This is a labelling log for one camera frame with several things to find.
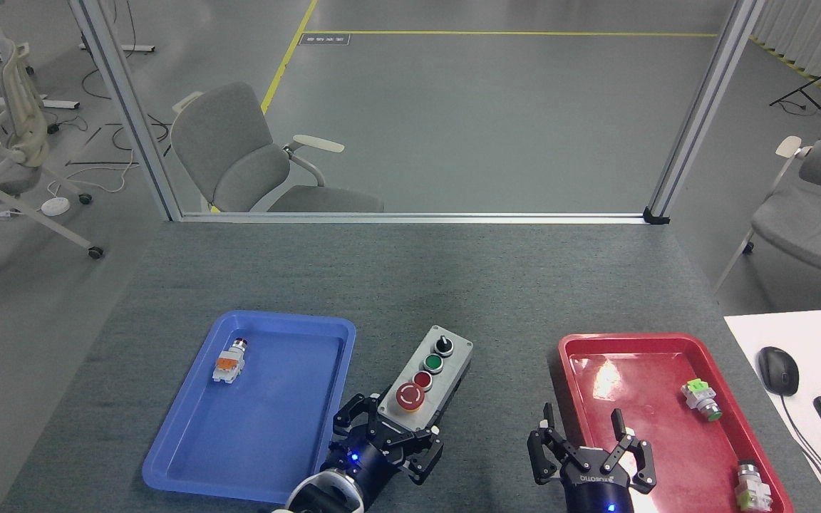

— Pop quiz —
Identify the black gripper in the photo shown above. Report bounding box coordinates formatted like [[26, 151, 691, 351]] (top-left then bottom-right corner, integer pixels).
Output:
[[326, 393, 445, 502], [527, 403, 659, 513]]

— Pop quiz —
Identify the grey control box with buttons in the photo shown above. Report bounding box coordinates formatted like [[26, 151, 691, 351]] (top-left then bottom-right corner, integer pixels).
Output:
[[376, 325, 475, 435]]

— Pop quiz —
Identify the green push button green block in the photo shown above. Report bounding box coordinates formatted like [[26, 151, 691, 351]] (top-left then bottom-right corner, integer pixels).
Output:
[[680, 378, 724, 423]]

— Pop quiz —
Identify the silver push button white block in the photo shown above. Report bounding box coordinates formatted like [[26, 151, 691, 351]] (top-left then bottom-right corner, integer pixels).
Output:
[[733, 461, 773, 512]]

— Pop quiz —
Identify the red push button orange block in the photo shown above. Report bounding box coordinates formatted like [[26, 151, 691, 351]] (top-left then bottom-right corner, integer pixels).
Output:
[[211, 337, 250, 384]]

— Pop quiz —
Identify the red plastic tray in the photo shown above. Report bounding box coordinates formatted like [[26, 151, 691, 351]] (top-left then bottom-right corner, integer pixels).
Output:
[[557, 333, 795, 513]]

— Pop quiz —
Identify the blue plastic tray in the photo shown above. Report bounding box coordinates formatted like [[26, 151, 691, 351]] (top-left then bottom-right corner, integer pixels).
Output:
[[141, 309, 358, 494]]

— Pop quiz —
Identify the black computer mouse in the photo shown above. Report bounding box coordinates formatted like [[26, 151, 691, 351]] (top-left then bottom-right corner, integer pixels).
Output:
[[758, 346, 801, 398]]

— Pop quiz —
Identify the grey chair with white armrests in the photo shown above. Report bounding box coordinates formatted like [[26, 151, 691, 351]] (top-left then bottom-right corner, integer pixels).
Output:
[[170, 81, 386, 214]]

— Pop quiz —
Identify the white mesh office chair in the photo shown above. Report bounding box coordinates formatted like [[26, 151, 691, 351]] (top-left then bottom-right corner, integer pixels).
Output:
[[0, 39, 105, 296]]

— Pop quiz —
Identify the white desk foot bar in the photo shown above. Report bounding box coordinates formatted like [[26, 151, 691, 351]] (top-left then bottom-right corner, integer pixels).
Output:
[[78, 42, 157, 55], [0, 95, 81, 112]]

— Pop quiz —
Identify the white pleated curtain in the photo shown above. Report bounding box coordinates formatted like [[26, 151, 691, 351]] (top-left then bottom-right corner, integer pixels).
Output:
[[748, 0, 821, 98]]

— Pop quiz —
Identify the black mouse cable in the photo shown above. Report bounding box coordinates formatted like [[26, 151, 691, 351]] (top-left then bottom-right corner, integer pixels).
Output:
[[780, 394, 821, 513]]

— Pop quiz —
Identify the silver aluminium rail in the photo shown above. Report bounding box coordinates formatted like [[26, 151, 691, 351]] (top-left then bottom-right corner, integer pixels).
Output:
[[178, 211, 651, 226]]

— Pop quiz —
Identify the grey chair with white frame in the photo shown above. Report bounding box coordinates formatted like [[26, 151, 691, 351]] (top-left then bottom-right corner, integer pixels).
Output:
[[711, 95, 821, 308]]

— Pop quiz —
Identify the silver aluminium post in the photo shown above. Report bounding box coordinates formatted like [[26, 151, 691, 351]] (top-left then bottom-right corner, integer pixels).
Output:
[[645, 0, 766, 219], [68, 0, 185, 222]]

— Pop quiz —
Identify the black floor cable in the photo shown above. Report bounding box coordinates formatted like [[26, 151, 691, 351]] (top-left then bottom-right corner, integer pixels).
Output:
[[65, 121, 173, 168]]

